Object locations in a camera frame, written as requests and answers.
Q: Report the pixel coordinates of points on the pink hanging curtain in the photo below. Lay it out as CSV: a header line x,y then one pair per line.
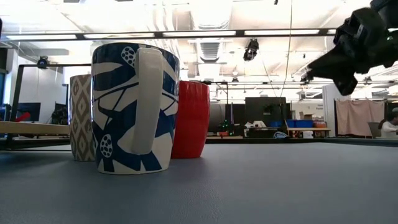
x,y
354,117

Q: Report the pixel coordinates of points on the plain red mug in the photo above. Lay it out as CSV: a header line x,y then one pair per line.
x,y
192,121

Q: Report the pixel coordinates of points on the black ceiling spotlight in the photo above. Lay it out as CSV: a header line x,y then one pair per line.
x,y
42,62
250,51

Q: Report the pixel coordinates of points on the person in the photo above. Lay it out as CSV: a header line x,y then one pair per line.
x,y
388,129

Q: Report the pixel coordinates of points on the black overhead beam with lights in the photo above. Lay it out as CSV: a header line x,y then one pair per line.
x,y
158,34

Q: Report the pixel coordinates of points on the black background monitor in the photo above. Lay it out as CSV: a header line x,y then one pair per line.
x,y
31,109

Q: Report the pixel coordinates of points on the grey diamond pattern mug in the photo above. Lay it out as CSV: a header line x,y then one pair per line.
x,y
81,118

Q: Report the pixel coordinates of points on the blue storage bin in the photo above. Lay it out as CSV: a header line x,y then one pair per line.
x,y
303,123

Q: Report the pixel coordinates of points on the large black screen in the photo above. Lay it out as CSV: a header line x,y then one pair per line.
x,y
264,107

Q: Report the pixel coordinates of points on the blue white leaf mug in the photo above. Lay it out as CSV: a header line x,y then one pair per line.
x,y
124,124

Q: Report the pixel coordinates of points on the silver ventilation duct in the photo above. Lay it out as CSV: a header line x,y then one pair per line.
x,y
210,51

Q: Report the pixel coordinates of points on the blue-grey table mat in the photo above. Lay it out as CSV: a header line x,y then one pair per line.
x,y
280,186

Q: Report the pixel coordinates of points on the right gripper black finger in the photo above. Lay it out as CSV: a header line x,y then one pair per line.
x,y
332,67
323,80

